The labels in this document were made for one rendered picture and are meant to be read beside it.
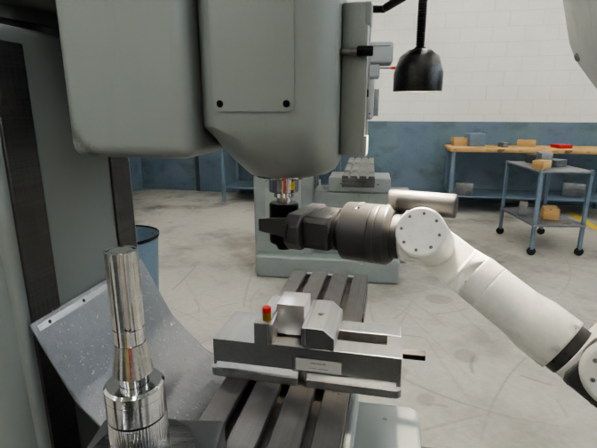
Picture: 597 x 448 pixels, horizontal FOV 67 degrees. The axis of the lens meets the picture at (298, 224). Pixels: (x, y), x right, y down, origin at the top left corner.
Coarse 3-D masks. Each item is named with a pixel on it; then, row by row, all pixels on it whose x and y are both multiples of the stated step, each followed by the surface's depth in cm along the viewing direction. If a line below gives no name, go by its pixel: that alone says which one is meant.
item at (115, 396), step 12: (156, 372) 38; (108, 384) 36; (144, 384) 36; (156, 384) 36; (108, 396) 35; (120, 396) 34; (132, 396) 34; (144, 396) 35; (156, 396) 36; (120, 408) 34; (132, 408) 34
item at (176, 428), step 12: (168, 420) 42; (180, 420) 44; (192, 420) 44; (204, 420) 44; (216, 420) 44; (180, 432) 41; (192, 432) 42; (204, 432) 42; (216, 432) 42; (96, 444) 39; (108, 444) 39; (180, 444) 39; (192, 444) 39; (204, 444) 41; (216, 444) 41
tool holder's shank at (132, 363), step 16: (112, 256) 32; (128, 256) 33; (112, 272) 33; (128, 272) 33; (112, 288) 33; (128, 288) 33; (112, 304) 34; (128, 304) 34; (112, 320) 34; (128, 320) 34; (128, 336) 34; (144, 336) 35; (128, 352) 34; (144, 352) 35; (112, 368) 35; (128, 368) 35; (144, 368) 35; (128, 384) 35
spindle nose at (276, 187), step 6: (270, 180) 70; (276, 180) 69; (282, 180) 69; (288, 180) 69; (294, 180) 70; (270, 186) 70; (276, 186) 69; (282, 186) 69; (288, 186) 69; (270, 192) 71; (276, 192) 70; (282, 192) 70; (288, 192) 70; (294, 192) 70
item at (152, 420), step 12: (108, 408) 35; (144, 408) 35; (156, 408) 36; (108, 420) 35; (120, 420) 35; (132, 420) 35; (144, 420) 35; (156, 420) 36; (108, 432) 36; (120, 432) 35; (132, 432) 35; (144, 432) 35; (156, 432) 36; (168, 432) 38; (120, 444) 35; (132, 444) 35; (144, 444) 36; (156, 444) 36; (168, 444) 38
